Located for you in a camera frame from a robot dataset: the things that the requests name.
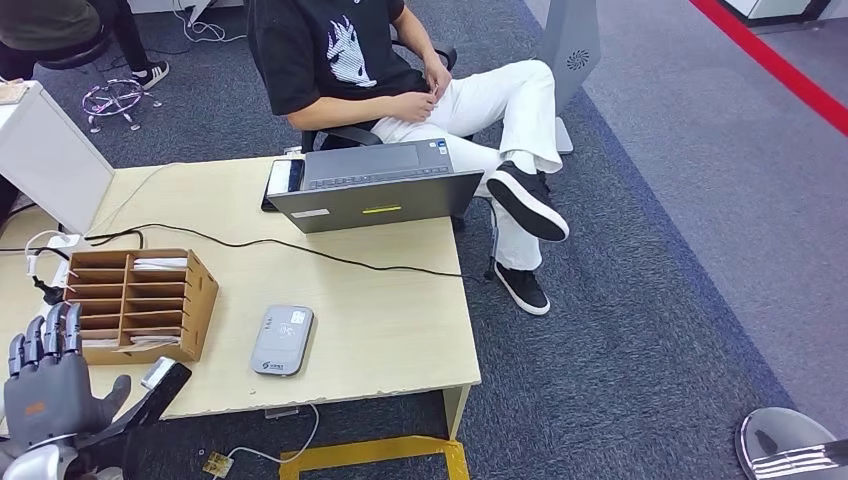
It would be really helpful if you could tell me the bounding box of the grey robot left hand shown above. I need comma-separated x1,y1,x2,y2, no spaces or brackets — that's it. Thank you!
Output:
3,301,132,452

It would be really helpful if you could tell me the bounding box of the person's right hand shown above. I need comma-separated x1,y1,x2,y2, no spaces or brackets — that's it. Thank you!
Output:
389,90,439,125

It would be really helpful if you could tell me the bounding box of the person's left hand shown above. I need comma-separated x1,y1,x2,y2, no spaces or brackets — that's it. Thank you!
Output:
423,55,454,101

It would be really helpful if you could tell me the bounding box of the cardboard card organizer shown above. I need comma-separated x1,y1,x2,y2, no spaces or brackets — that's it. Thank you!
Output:
64,248,221,367

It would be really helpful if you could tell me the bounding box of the grey card reader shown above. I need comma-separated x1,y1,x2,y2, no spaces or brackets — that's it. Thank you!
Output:
249,303,316,378

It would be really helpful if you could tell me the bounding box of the person with olive top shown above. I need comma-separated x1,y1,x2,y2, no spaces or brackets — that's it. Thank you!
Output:
0,0,171,93

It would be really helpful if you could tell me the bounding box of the black office chair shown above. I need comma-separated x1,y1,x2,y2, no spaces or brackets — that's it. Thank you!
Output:
300,39,476,156

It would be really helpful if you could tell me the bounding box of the grey laptop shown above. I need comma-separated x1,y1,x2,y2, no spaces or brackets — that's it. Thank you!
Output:
266,137,486,235

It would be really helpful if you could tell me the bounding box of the grey kiosk stand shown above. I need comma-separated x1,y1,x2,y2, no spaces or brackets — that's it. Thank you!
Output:
535,0,603,156

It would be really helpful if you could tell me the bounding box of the black smartphone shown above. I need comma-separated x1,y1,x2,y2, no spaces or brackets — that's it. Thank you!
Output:
260,158,307,214

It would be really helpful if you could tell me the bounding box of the small yellow circuit board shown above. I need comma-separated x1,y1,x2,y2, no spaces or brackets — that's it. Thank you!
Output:
201,451,235,479

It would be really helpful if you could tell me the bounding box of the white box cabinet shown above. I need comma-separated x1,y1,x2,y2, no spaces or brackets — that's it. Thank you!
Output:
0,80,117,235

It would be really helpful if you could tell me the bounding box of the chrome stool base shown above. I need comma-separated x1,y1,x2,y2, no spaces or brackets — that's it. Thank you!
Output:
80,77,164,134

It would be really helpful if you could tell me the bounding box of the beige desk leg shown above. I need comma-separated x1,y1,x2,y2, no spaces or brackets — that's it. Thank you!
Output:
441,383,474,443

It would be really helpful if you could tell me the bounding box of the yellow floor tape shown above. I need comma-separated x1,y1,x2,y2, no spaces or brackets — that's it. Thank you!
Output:
277,435,472,480

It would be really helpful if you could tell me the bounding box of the red floor tape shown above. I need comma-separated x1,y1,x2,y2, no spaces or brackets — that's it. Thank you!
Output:
688,0,848,138

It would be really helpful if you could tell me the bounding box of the black stool seat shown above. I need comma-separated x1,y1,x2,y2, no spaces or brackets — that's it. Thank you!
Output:
36,29,115,72

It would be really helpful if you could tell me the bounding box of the white cabinet black base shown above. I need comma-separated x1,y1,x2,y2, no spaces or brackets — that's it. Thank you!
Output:
720,0,833,28

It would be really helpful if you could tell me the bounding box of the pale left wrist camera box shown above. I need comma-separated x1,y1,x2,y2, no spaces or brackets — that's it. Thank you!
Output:
122,356,194,432

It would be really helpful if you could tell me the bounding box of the white charger with cable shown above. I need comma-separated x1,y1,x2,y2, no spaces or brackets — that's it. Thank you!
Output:
24,229,85,280

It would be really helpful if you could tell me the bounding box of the long black cable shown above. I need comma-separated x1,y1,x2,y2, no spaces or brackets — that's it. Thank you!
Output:
84,198,499,283

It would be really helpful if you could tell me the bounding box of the white floor cable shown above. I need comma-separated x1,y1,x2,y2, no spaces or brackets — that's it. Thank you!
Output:
173,3,248,45

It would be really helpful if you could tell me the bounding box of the white cable with board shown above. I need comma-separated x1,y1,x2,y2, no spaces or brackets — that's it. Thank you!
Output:
211,403,321,478

